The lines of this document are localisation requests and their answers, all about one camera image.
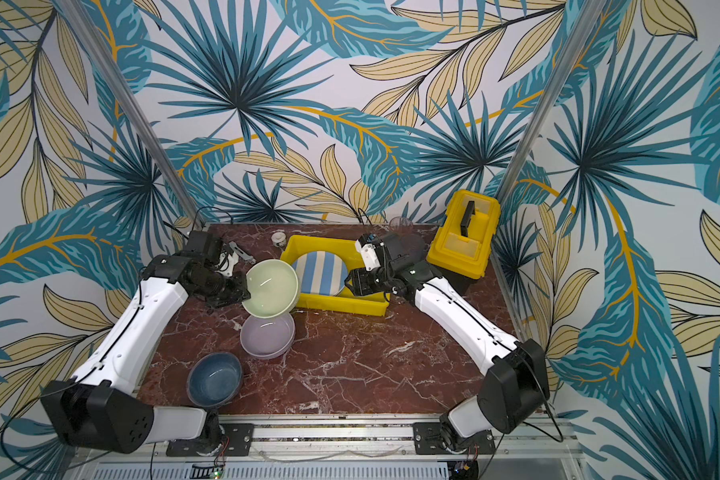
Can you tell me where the light green bowl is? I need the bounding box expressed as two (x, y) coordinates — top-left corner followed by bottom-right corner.
(242, 259), (301, 319)

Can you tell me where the lilac bowl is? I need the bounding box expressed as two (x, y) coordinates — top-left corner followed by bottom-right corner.
(240, 313), (296, 360)

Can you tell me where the dark blue bowl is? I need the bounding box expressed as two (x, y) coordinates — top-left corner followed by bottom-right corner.
(187, 352), (243, 408)

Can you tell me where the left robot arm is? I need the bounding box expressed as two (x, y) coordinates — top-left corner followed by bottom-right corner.
(40, 231), (250, 454)

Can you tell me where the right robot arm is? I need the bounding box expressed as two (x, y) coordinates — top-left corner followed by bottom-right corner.
(345, 233), (550, 451)

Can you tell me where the grey translucent cup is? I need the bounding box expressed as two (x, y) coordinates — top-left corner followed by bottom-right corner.
(401, 233), (427, 258)

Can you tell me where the silver metal bottle opener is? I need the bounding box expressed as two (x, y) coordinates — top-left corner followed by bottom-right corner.
(228, 241), (257, 264)

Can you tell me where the clear pink cup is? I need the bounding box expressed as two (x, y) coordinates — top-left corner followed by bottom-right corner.
(388, 216), (413, 232)

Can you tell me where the yellow black toolbox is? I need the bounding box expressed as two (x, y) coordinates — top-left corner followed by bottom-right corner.
(427, 190), (501, 294)

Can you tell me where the small white jar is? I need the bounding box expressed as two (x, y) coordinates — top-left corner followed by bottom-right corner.
(271, 231), (288, 248)

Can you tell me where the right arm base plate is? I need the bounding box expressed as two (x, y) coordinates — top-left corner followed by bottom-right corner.
(412, 422), (496, 455)

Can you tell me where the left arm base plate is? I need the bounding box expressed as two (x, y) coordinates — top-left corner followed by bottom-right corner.
(166, 423), (254, 459)

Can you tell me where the aluminium frame rail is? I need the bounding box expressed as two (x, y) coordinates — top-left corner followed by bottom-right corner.
(65, 413), (592, 479)

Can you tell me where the right aluminium corner post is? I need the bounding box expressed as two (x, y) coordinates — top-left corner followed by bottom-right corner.
(496, 0), (605, 205)

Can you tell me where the aluminium corner post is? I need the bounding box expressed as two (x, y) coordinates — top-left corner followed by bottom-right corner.
(58, 0), (205, 230)
(496, 0), (605, 205)

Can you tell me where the left aluminium corner post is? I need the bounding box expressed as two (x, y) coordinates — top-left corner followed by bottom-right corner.
(58, 0), (205, 230)

